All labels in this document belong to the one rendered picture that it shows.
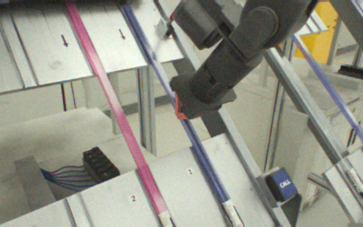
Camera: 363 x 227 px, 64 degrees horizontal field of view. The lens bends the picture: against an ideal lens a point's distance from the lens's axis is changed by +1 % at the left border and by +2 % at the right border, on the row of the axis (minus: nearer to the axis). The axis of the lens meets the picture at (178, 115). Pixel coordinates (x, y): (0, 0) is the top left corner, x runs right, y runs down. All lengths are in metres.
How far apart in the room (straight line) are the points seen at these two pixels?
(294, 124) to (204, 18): 0.48
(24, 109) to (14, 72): 1.81
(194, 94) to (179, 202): 0.18
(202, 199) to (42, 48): 0.37
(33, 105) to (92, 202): 1.92
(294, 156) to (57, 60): 0.62
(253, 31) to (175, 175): 0.27
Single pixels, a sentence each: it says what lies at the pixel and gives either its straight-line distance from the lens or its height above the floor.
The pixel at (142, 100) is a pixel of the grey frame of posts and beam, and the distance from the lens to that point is 0.87.
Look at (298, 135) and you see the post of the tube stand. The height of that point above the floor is 0.76.
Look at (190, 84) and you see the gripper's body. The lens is 0.44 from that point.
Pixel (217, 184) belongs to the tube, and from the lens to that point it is 0.50.
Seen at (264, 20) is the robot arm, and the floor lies 1.08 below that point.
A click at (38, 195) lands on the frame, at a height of 0.66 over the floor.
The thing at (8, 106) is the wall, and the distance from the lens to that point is 2.30.
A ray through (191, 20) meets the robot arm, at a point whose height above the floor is 1.07.
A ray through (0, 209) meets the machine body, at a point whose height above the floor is 0.62.
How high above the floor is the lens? 1.12
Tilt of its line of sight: 26 degrees down
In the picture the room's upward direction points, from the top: straight up
